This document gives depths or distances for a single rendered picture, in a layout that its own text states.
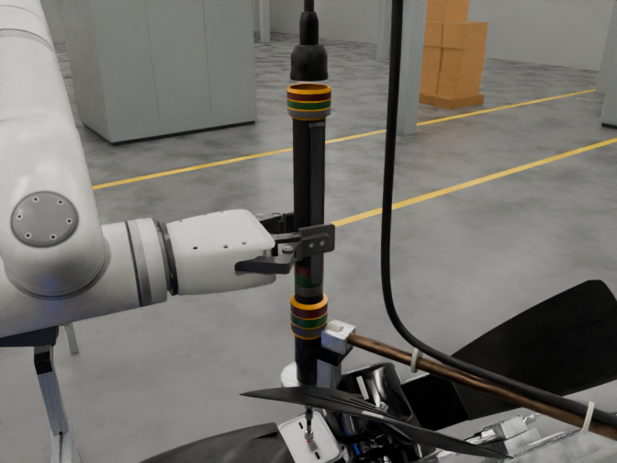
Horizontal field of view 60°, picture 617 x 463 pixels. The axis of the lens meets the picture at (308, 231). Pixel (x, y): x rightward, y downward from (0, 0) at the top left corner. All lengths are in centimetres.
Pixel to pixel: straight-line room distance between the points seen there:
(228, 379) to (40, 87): 223
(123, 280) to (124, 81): 625
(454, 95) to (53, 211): 848
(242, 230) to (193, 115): 656
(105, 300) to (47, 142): 14
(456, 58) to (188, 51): 407
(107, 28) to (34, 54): 599
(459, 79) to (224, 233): 832
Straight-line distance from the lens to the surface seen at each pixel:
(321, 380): 66
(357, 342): 61
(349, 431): 75
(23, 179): 46
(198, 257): 50
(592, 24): 1416
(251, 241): 51
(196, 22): 699
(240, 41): 727
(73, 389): 286
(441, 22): 893
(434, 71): 905
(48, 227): 44
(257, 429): 79
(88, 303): 51
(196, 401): 263
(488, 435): 94
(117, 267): 50
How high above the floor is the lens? 174
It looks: 25 degrees down
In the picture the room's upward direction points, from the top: straight up
